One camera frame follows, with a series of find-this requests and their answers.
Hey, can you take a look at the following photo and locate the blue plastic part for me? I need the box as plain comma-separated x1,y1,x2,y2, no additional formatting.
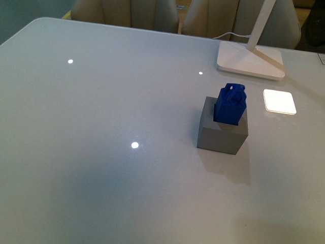
213,83,247,126

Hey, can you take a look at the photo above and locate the gray square base block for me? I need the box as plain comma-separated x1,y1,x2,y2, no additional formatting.
197,97,248,155

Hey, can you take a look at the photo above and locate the beige left chair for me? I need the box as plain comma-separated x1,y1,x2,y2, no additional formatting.
71,0,179,34

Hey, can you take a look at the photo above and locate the beige chair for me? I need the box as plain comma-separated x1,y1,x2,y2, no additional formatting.
181,0,301,49
71,0,179,34

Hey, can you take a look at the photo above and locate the beige right chair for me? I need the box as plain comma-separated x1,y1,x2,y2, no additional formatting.
181,0,301,49

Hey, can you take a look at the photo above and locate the white desk lamp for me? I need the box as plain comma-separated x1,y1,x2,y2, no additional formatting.
217,1,285,80

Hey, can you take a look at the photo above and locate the white lamp cable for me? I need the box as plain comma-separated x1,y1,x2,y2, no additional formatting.
212,32,252,40

